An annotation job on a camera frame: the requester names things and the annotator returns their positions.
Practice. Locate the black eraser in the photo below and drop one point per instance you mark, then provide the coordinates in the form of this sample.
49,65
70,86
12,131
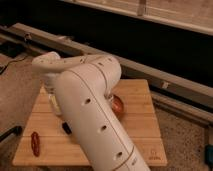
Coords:
66,128

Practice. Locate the black bar handle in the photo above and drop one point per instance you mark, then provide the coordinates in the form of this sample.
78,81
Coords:
16,130

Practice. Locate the brown round bowl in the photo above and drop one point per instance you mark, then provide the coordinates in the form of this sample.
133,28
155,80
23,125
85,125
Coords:
116,105

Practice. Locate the white ceramic cup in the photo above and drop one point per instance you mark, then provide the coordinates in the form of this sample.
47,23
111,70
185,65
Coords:
54,106

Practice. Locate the wooden cutting board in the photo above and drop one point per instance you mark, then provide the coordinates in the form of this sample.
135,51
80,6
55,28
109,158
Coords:
59,149

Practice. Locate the red pretzel shaped toy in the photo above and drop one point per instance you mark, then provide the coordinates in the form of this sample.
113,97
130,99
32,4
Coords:
35,143

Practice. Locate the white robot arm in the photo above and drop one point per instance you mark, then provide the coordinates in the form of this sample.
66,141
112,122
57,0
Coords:
82,87

